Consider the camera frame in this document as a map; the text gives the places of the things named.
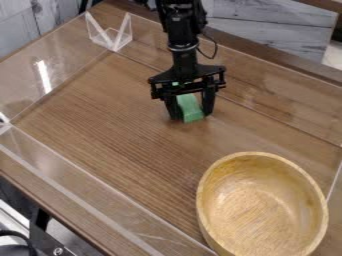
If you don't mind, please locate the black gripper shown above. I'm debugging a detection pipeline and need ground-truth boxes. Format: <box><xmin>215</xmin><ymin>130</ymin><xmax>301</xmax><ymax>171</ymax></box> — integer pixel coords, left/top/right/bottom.
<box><xmin>148</xmin><ymin>49</ymin><xmax>226</xmax><ymax>120</ymax></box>

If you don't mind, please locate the green rectangular block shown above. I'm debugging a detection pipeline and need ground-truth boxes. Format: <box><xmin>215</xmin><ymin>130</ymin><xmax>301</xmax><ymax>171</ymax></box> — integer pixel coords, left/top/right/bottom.
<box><xmin>177</xmin><ymin>94</ymin><xmax>205</xmax><ymax>123</ymax></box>

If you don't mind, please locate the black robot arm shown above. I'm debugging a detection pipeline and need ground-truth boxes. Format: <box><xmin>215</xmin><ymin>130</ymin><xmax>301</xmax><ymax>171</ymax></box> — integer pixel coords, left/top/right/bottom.
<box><xmin>148</xmin><ymin>0</ymin><xmax>226</xmax><ymax>123</ymax></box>

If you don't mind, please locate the brown wooden bowl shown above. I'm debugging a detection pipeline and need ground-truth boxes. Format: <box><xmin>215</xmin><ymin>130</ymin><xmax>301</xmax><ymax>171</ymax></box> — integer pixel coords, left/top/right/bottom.
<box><xmin>197</xmin><ymin>152</ymin><xmax>329</xmax><ymax>256</ymax></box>

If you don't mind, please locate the clear acrylic tray wall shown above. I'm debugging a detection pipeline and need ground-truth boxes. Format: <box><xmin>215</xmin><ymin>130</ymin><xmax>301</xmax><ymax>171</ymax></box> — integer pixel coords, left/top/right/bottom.
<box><xmin>0</xmin><ymin>17</ymin><xmax>342</xmax><ymax>256</ymax></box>

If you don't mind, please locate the black table leg bracket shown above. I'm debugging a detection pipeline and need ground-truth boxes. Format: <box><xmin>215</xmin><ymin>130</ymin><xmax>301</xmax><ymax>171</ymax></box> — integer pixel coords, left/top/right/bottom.
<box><xmin>30</xmin><ymin>208</ymin><xmax>78</xmax><ymax>256</ymax></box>

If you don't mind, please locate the black cable bottom left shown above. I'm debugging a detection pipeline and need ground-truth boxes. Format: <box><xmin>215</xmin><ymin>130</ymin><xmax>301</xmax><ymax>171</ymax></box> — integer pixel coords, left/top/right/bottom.
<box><xmin>0</xmin><ymin>229</ymin><xmax>39</xmax><ymax>256</ymax></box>

